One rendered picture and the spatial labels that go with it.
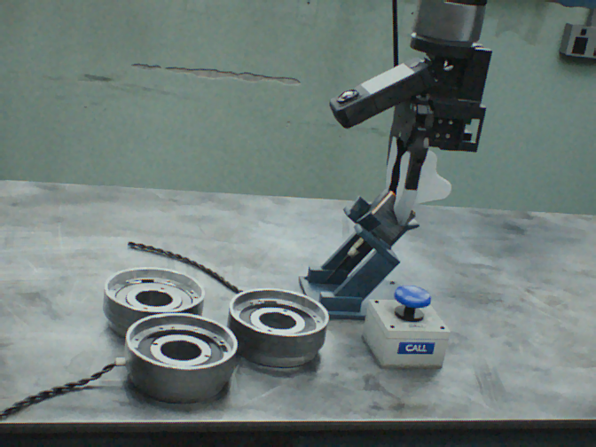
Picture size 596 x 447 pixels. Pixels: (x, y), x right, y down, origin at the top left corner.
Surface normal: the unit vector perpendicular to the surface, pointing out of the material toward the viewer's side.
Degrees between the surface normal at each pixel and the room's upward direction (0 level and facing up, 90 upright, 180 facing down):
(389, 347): 90
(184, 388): 90
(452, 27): 90
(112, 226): 0
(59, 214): 0
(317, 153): 90
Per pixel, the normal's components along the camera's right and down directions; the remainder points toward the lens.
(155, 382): -0.30, 0.30
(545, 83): 0.22, 0.38
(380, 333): -0.97, -0.05
